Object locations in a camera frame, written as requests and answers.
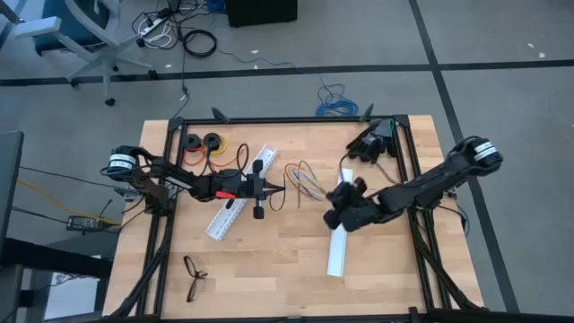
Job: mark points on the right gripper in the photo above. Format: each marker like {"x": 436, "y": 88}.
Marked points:
{"x": 332, "y": 220}

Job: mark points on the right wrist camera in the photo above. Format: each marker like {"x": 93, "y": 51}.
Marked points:
{"x": 355, "y": 208}

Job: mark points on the dark-framed eyeglasses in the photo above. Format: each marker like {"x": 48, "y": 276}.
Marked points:
{"x": 190, "y": 264}

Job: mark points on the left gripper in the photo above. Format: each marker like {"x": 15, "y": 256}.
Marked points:
{"x": 258, "y": 212}

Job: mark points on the black box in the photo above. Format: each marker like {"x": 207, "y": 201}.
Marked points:
{"x": 260, "y": 13}

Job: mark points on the white power strip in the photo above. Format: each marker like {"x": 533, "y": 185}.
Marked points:
{"x": 151, "y": 27}

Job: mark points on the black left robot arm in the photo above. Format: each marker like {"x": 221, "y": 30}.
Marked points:
{"x": 179, "y": 179}

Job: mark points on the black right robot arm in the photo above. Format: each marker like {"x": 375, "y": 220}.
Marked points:
{"x": 426, "y": 184}

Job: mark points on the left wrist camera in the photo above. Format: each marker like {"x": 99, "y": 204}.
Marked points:
{"x": 249, "y": 187}

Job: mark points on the grey metal mount bracket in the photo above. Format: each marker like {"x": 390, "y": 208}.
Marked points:
{"x": 125, "y": 194}

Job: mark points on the swivel office chair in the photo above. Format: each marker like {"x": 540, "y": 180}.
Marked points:
{"x": 106, "y": 54}

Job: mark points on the black aluminium table frame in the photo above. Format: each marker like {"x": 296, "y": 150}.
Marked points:
{"x": 291, "y": 120}

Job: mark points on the black work glove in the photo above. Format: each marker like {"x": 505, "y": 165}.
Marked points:
{"x": 372, "y": 143}

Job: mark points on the white duct cover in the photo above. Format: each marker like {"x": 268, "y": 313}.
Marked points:
{"x": 337, "y": 251}

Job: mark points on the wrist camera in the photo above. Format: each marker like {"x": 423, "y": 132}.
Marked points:
{"x": 355, "y": 208}
{"x": 249, "y": 187}

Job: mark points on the dark side table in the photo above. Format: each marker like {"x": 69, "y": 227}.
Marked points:
{"x": 9, "y": 179}

